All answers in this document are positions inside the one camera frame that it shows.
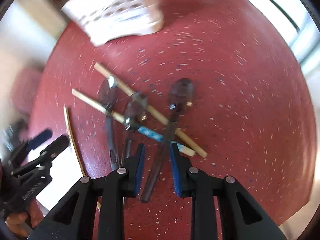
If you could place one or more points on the wooden chopstick long diagonal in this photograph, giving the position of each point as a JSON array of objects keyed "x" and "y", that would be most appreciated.
[{"x": 156, "y": 114}]

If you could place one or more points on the wooden chopstick low diagonal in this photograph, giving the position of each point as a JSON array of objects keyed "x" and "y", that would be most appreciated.
[{"x": 119, "y": 118}]

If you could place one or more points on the dark handled spoon front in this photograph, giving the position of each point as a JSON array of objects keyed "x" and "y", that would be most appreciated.
[{"x": 180, "y": 97}]

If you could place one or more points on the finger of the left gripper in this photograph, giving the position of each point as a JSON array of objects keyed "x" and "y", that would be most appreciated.
[
  {"x": 39, "y": 139},
  {"x": 55, "y": 148}
]

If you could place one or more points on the pink plastic stool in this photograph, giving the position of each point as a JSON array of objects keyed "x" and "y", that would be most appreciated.
[{"x": 24, "y": 90}]

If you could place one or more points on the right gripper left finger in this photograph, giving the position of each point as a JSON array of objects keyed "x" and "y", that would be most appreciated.
[{"x": 135, "y": 167}]

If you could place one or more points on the white plastic utensil holder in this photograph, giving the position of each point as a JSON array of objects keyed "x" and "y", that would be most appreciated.
[{"x": 106, "y": 20}]

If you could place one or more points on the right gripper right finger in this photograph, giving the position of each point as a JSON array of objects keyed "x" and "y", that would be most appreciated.
[{"x": 180, "y": 165}]

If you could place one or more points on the dark handled spoon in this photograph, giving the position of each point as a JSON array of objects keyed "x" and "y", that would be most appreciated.
[
  {"x": 108, "y": 97},
  {"x": 135, "y": 111},
  {"x": 180, "y": 97}
]

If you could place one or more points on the person's left hand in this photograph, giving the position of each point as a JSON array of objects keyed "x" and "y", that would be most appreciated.
[{"x": 14, "y": 220}]

